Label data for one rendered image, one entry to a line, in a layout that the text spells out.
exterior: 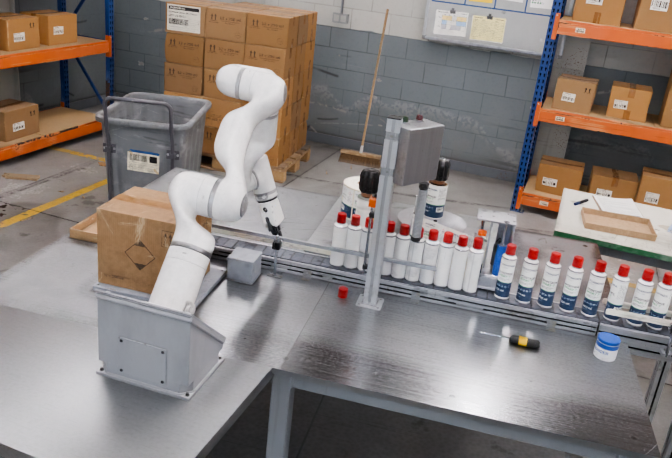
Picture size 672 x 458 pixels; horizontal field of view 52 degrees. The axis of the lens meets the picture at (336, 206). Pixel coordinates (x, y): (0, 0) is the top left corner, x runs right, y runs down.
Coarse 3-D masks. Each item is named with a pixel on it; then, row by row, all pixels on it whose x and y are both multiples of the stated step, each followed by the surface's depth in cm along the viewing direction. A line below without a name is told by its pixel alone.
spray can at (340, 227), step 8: (344, 216) 249; (336, 224) 250; (344, 224) 250; (336, 232) 251; (344, 232) 251; (336, 240) 252; (344, 240) 252; (344, 248) 254; (336, 256) 254; (336, 264) 255
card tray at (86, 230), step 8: (96, 216) 282; (80, 224) 271; (88, 224) 277; (96, 224) 279; (72, 232) 265; (80, 232) 264; (88, 232) 264; (96, 232) 272; (88, 240) 265; (96, 240) 264
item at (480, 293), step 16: (224, 240) 267; (240, 240) 268; (272, 256) 258; (288, 256) 259; (304, 256) 261; (320, 256) 262; (352, 272) 252; (432, 288) 247; (480, 288) 251; (512, 304) 242; (528, 304) 243; (592, 320) 237
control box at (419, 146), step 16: (400, 128) 219; (416, 128) 218; (432, 128) 223; (400, 144) 220; (416, 144) 220; (432, 144) 225; (400, 160) 221; (416, 160) 223; (432, 160) 228; (400, 176) 222; (416, 176) 225; (432, 176) 231
